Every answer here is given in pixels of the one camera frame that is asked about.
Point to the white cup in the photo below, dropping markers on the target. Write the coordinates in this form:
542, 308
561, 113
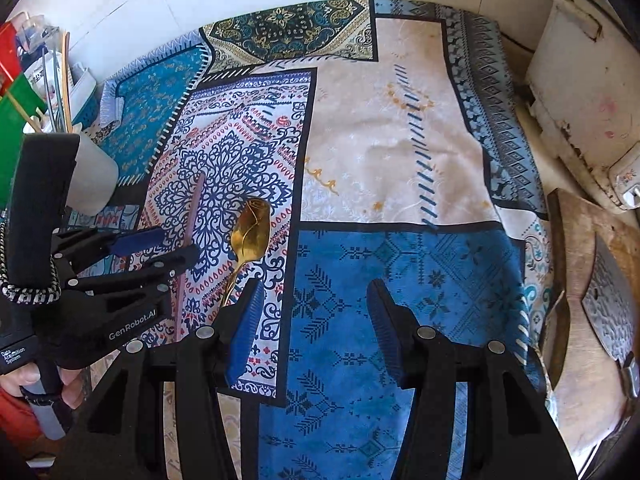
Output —
95, 175

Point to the green board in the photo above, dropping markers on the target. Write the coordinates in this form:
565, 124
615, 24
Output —
12, 150

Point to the white tub with blue rim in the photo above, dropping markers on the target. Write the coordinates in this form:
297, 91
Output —
85, 105

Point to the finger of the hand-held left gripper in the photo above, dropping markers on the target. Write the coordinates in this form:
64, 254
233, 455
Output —
135, 242
170, 265

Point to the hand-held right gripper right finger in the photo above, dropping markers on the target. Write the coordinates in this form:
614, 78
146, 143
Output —
385, 330

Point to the wooden chopstick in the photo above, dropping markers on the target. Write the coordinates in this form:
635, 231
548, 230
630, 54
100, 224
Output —
67, 85

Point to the red paper bag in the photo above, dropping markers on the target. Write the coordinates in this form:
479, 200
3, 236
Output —
9, 55

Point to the gold metal spoon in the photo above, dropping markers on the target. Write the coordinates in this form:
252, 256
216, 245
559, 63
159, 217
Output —
250, 230

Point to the person's left hand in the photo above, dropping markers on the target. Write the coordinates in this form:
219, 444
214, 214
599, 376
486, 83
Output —
20, 380

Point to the thin wooden skewer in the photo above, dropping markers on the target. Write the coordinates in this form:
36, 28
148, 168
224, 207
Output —
25, 112

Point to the dark metal fork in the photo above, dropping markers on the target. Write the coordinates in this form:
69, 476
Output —
196, 210

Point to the white and blue plastic bag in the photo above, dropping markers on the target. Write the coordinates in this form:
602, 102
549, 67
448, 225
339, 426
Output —
37, 67

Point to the wooden cutting board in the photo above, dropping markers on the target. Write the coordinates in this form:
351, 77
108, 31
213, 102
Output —
570, 240

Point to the hammered metal cleaver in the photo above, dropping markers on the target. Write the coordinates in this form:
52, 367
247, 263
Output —
610, 300

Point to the patterned patchwork table cloth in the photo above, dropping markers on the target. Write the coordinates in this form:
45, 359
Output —
390, 135

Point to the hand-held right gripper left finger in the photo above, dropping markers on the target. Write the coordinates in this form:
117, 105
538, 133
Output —
245, 330

